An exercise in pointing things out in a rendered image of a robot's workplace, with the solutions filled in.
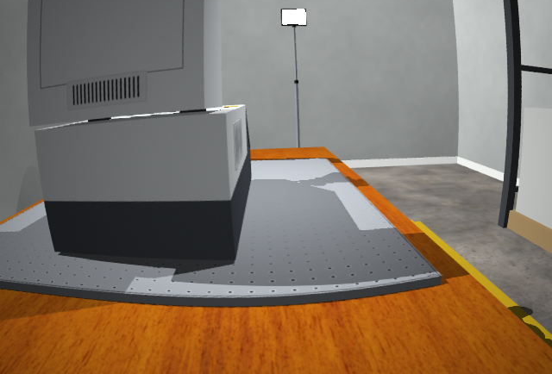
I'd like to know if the grey flat base plate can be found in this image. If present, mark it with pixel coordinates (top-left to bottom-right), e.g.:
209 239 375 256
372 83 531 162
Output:
0 158 442 307

